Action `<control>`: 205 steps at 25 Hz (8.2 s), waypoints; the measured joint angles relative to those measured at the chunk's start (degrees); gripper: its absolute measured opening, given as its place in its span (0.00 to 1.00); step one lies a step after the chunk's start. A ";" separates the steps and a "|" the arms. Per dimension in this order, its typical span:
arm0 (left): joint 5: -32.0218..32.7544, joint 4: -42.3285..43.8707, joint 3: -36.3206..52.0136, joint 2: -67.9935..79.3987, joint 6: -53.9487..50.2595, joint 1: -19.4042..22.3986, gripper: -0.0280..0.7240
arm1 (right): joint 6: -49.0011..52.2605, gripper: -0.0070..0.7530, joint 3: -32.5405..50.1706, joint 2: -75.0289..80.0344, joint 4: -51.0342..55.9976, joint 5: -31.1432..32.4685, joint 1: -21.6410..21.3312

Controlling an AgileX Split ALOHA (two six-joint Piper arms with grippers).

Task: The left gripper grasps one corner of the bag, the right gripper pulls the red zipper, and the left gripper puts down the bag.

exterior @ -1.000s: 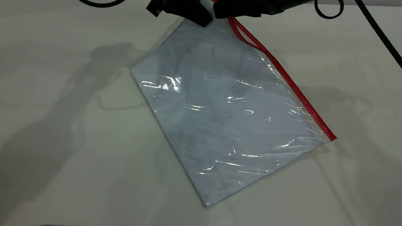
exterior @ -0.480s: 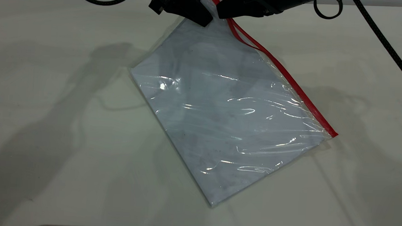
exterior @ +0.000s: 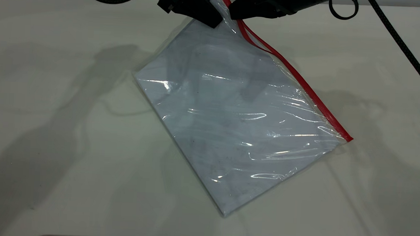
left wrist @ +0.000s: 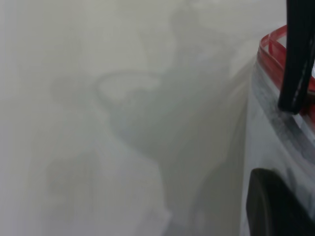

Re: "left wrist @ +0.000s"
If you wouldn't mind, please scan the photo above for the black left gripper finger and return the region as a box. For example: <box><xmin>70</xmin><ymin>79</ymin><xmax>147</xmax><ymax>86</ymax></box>
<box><xmin>246</xmin><ymin>168</ymin><xmax>315</xmax><ymax>236</ymax></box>

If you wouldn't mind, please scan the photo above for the clear zip bag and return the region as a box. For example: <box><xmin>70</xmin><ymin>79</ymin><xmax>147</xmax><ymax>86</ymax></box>
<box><xmin>245</xmin><ymin>24</ymin><xmax>315</xmax><ymax>236</ymax></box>

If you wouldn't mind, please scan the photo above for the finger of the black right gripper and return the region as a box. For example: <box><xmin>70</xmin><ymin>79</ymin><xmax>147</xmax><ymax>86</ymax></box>
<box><xmin>277</xmin><ymin>0</ymin><xmax>315</xmax><ymax>116</ymax></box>

